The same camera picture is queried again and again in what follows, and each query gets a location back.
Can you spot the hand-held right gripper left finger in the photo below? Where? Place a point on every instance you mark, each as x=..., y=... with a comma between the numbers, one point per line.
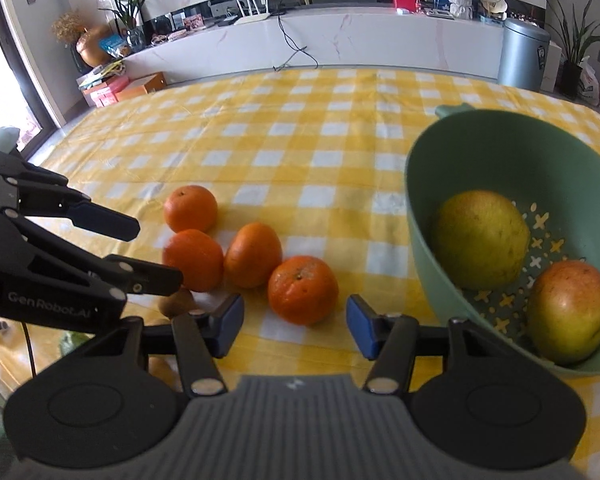
x=230, y=325

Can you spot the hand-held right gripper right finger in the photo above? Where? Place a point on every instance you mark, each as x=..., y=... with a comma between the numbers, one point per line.
x=362, y=327

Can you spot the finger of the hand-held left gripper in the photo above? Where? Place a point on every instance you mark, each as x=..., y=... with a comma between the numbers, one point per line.
x=150, y=280
x=107, y=222

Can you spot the brown kiwi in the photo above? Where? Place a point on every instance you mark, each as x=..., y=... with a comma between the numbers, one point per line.
x=177, y=304

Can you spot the orange tangerine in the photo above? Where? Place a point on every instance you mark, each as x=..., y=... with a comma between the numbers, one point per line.
x=302, y=290
x=252, y=255
x=194, y=260
x=190, y=208

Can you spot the green colander bowl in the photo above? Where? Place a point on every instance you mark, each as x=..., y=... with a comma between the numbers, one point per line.
x=480, y=160

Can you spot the pink cardboard box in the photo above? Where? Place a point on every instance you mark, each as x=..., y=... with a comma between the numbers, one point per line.
x=105, y=92

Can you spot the orange cardboard box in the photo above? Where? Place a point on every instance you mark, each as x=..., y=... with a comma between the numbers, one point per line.
x=140, y=87

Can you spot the gold vase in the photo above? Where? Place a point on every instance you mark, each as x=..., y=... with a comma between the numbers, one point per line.
x=94, y=47

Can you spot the yellow checked tablecloth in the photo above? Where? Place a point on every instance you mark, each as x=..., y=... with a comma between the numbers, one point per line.
x=305, y=135

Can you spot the dried flowers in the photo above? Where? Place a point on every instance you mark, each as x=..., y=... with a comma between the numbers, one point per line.
x=67, y=25

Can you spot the red green mango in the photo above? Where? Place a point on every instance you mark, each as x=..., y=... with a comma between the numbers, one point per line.
x=567, y=310

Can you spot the green plant in glass vase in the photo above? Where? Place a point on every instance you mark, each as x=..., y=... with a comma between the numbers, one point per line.
x=130, y=15

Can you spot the white router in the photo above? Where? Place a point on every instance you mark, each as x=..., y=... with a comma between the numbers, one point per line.
x=252, y=16

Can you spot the white marble console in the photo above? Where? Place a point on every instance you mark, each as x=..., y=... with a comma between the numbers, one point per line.
x=380, y=35

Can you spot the grey pedal trash can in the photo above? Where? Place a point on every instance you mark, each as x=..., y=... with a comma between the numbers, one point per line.
x=522, y=55

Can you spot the white box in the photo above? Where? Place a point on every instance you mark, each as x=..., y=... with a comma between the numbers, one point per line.
x=552, y=67

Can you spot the red box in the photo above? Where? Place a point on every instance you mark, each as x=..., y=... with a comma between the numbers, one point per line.
x=405, y=0

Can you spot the white plastic bag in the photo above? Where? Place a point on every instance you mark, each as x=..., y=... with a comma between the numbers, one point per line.
x=589, y=82

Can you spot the potted plant in black pot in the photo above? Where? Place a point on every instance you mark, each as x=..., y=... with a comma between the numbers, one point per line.
x=575, y=40

